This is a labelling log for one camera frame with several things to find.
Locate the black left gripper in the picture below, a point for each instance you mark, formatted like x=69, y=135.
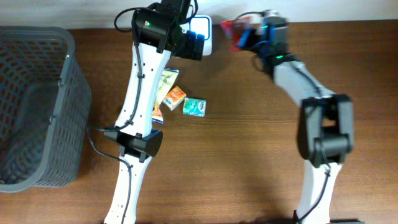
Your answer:
x=194, y=49

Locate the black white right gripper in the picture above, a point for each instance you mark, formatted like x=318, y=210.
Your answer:
x=247, y=35

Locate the yellow snack bag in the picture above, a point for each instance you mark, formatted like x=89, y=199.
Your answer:
x=167, y=80

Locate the red snack bag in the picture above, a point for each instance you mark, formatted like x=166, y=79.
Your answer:
x=234, y=30

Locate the orange tissue pack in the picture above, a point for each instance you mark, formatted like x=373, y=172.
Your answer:
x=174, y=97

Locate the teal tissue pack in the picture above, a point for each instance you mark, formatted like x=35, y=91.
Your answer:
x=194, y=107

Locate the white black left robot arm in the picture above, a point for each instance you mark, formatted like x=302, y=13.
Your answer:
x=157, y=35

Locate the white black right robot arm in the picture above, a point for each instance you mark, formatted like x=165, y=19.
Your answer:
x=325, y=134

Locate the grey plastic basket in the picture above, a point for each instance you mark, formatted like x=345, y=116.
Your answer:
x=45, y=105

